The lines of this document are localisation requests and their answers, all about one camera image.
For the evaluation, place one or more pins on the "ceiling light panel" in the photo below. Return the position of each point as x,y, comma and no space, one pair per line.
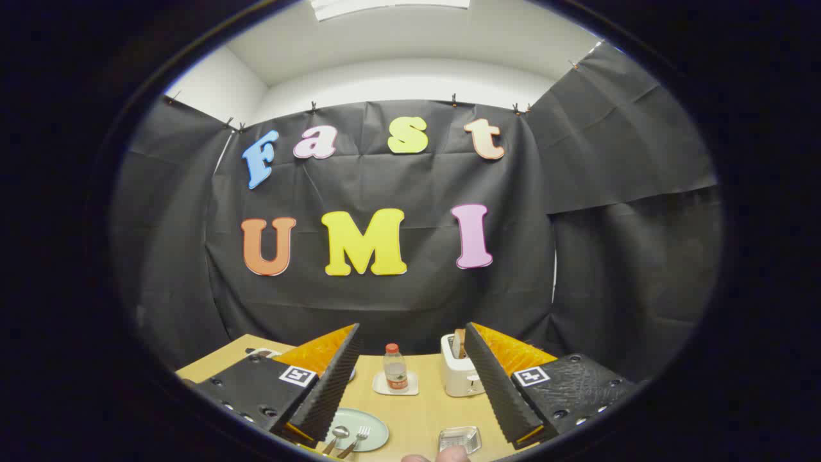
385,6

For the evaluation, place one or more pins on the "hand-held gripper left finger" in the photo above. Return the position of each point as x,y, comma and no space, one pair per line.
333,391

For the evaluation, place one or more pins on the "light green plate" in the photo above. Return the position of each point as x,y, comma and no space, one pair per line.
349,417

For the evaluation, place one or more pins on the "clear bottle with red cap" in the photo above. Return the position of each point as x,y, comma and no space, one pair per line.
396,369

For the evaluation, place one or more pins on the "white square coaster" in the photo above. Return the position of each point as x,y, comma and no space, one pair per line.
380,387

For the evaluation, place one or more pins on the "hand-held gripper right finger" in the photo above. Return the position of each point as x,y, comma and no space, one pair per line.
497,391

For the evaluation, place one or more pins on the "black backdrop cloth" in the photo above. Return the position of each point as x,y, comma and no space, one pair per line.
385,186

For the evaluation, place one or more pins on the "brown toast slice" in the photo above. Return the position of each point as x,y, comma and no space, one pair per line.
459,343

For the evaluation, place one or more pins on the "small white sauce tray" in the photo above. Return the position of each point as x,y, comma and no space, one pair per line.
263,352

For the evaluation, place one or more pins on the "white toaster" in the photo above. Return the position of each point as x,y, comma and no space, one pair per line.
457,378

